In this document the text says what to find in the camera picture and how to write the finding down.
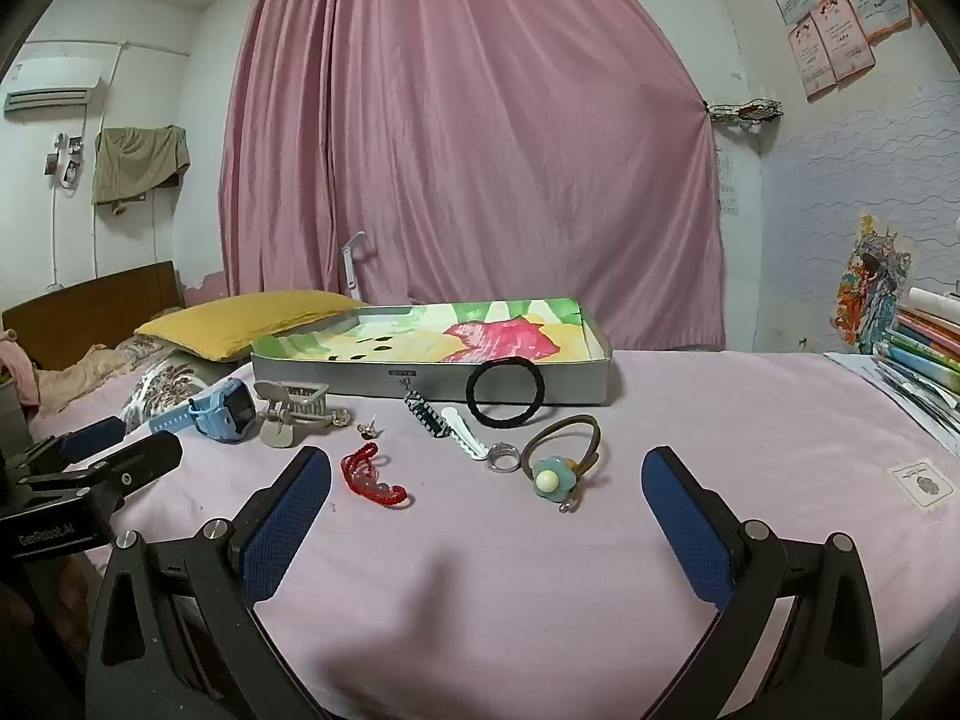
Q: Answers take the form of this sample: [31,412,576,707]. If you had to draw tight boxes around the pink bed sheet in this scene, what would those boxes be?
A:
[30,349,960,720]

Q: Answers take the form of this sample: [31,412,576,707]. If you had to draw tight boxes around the wall hung photos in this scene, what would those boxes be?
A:
[45,133,85,192]

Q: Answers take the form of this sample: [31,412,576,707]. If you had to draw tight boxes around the red wavy hair clip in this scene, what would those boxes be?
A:
[341,444,408,509]

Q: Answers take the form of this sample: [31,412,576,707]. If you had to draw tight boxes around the white air conditioner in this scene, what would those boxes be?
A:
[2,60,102,117]

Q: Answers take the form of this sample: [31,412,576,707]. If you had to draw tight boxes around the small wall chart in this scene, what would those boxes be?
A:
[716,150,743,215]

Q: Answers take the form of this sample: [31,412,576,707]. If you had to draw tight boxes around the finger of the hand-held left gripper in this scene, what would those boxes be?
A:
[90,431,185,515]
[58,416,126,464]

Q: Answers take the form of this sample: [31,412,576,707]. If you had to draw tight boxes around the grey hair claw clip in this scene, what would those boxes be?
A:
[253,380,332,449]

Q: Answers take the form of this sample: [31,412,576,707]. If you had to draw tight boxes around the black wire wall shelf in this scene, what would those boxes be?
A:
[705,99,785,125]

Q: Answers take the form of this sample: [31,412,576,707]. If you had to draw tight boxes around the brown wooden headboard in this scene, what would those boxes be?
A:
[0,261,185,372]

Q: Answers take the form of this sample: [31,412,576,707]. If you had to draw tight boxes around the yellow pillow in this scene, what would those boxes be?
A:
[133,290,368,362]

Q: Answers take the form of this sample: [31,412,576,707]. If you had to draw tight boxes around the green hanging cloth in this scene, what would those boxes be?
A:
[91,125,190,215]

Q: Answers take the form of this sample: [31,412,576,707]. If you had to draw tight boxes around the stack of books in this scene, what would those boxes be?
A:
[874,286,960,458]

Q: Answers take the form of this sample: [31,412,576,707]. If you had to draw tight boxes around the white sheet label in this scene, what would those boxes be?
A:
[887,457,957,515]

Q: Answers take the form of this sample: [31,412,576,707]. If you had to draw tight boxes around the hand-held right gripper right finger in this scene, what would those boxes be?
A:
[640,446,884,720]

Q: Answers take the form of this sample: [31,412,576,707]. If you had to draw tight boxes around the black white striped hair clip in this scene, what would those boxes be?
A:
[403,392,449,440]

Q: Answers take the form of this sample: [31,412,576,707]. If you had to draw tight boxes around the floral patterned pillow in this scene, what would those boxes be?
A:
[112,334,252,432]

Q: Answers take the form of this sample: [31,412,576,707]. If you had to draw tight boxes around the pink curtain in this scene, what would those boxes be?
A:
[217,0,727,350]

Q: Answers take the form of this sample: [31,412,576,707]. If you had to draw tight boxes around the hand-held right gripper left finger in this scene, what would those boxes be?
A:
[84,445,332,720]

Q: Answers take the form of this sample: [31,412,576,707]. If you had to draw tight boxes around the blue smartwatch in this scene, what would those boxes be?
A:
[148,376,256,437]

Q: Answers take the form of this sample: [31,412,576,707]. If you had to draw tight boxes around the beige blanket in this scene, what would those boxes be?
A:
[34,341,136,417]

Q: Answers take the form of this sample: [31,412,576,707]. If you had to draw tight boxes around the white desk lamp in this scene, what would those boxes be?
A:
[341,231,368,301]

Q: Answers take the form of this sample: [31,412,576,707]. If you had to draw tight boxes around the painted cardboard box tray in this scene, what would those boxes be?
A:
[250,298,617,407]

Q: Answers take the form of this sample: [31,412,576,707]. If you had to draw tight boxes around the group of wall certificates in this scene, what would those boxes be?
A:
[757,0,927,102]

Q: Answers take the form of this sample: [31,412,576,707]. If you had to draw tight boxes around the colourful wall sticker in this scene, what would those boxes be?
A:
[834,214,912,350]

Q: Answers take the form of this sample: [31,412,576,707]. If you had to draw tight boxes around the brown hair tie with flower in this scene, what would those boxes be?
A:
[520,414,603,515]

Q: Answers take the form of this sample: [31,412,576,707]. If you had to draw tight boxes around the black hair tie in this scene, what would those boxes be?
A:
[465,358,547,430]

